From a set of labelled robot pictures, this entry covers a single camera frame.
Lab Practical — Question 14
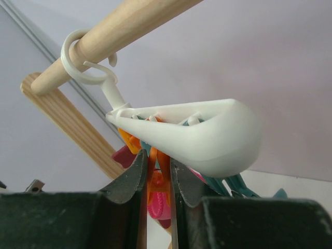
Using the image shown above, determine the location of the orange clip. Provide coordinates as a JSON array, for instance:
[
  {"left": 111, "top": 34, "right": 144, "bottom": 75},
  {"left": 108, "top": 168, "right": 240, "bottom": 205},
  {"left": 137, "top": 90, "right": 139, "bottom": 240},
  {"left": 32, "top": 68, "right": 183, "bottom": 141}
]
[
  {"left": 147, "top": 147, "right": 171, "bottom": 220},
  {"left": 118, "top": 128, "right": 142, "bottom": 155}
]

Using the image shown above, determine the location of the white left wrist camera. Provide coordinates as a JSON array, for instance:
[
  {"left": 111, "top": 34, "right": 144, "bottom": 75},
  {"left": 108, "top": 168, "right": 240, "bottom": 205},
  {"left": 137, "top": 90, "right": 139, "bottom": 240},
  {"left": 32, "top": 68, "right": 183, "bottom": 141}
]
[{"left": 25, "top": 179, "right": 45, "bottom": 193}]

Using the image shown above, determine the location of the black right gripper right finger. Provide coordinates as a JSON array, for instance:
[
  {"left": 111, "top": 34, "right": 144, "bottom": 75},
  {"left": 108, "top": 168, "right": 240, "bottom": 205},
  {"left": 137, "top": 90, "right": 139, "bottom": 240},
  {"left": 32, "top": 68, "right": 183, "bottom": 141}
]
[{"left": 171, "top": 160, "right": 331, "bottom": 248}]

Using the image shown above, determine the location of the teal clip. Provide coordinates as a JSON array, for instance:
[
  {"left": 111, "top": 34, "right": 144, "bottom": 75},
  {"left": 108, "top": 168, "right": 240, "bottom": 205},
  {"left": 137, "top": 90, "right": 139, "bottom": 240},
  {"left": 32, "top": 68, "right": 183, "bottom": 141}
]
[
  {"left": 202, "top": 174, "right": 259, "bottom": 198},
  {"left": 140, "top": 141, "right": 151, "bottom": 156}
]

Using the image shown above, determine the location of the beige maroon striped sock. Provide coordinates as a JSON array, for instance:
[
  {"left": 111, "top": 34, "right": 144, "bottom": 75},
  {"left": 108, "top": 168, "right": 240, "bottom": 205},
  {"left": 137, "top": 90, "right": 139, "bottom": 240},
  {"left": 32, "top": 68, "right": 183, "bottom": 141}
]
[{"left": 112, "top": 145, "right": 136, "bottom": 169}]

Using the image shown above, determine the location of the pink sock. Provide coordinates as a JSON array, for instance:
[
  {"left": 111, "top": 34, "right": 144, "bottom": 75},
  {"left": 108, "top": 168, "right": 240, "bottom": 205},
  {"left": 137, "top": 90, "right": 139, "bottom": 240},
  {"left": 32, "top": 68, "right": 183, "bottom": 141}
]
[{"left": 147, "top": 167, "right": 172, "bottom": 221}]

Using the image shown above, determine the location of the wooden drying rack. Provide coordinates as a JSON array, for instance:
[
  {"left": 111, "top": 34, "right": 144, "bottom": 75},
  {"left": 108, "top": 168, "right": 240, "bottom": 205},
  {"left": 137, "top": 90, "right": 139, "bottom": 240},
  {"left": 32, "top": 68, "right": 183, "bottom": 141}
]
[{"left": 20, "top": 0, "right": 204, "bottom": 249}]

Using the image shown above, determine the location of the white clip hanger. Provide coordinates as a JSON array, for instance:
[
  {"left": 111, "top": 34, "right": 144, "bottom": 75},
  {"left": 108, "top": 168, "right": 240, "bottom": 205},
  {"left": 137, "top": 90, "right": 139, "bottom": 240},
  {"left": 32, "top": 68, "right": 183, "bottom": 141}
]
[{"left": 60, "top": 30, "right": 262, "bottom": 178}]

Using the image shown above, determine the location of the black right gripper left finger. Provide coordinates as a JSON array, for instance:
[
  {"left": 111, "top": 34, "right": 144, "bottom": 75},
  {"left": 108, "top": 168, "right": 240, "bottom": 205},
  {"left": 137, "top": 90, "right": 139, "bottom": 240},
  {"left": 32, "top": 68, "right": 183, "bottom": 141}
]
[{"left": 1, "top": 150, "right": 148, "bottom": 248}]

